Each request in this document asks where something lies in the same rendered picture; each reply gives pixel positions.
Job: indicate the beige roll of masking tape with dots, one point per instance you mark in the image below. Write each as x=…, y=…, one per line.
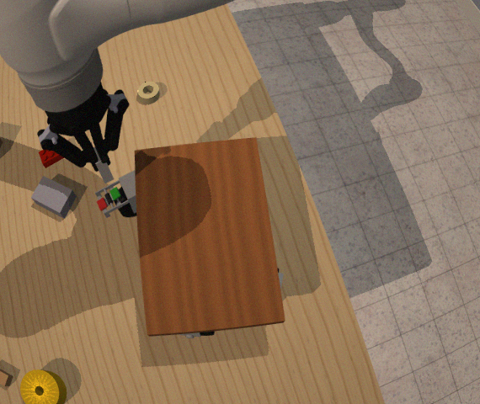
x=148, y=87

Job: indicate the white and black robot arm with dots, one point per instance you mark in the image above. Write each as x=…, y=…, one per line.
x=52, y=44

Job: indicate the red toy brick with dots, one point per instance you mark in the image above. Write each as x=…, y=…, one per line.
x=49, y=157

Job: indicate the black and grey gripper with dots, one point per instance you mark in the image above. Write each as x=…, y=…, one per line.
x=50, y=140

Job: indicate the yellow cylinder with center hole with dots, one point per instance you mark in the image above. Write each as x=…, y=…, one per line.
x=38, y=381

